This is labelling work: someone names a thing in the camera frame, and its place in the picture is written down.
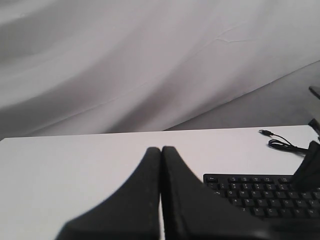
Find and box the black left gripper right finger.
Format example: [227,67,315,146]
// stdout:
[161,146,320,240]

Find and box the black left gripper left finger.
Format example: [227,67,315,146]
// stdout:
[57,147,160,240]

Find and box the black acer keyboard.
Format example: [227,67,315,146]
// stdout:
[203,173,320,232]

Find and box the black USB cable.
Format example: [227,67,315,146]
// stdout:
[258,129,311,153]

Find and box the grey fabric backdrop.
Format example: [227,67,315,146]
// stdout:
[0,0,320,139]

